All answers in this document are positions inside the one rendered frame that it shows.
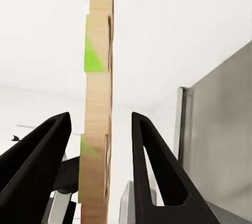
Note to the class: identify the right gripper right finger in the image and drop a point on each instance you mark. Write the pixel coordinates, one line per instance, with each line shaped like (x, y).
(183, 203)

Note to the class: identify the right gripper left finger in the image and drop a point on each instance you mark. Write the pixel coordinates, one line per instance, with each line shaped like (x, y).
(28, 171)

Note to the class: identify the jigsaw puzzle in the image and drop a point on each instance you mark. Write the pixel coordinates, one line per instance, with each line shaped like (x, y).
(96, 142)

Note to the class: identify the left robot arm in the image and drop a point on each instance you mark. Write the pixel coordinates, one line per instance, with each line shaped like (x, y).
(60, 209)

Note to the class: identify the desk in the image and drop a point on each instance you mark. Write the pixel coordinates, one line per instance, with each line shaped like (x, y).
(208, 128)

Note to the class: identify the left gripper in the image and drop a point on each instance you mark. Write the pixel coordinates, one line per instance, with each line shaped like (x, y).
(68, 176)

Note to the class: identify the toy box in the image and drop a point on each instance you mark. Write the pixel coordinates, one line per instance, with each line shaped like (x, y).
(127, 208)

